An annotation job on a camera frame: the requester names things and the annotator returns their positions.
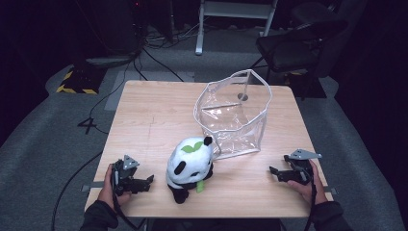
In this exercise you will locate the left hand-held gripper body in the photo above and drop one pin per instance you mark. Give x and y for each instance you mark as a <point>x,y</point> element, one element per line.
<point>123,179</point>

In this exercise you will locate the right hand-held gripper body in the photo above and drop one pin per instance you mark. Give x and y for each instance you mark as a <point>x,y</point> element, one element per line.
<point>301,168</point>

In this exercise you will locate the panda plush toy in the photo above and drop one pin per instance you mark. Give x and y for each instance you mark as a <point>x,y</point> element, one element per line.
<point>192,160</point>

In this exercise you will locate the transparent bag with white trim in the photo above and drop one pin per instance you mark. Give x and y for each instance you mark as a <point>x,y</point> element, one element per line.
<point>231,128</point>

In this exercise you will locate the person's left hand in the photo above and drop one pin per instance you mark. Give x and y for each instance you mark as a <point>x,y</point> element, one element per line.
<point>107,189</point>

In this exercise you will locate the person's right hand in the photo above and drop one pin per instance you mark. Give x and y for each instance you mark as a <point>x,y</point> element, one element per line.
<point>309,189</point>

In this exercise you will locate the black yellow striped base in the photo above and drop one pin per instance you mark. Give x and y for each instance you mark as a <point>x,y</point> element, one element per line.
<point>81,82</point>

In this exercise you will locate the black chair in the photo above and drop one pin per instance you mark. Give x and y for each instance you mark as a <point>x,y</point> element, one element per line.
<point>292,48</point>

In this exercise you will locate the dark equipment stand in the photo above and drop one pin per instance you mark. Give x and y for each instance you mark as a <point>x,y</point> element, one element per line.
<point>115,35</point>

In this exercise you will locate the grey metal table bracket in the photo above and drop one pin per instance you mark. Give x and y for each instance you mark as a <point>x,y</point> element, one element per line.
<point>332,190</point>
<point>93,186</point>

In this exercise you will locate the white metal stand frame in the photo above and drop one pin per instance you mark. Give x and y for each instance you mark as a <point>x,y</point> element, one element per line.
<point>235,9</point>

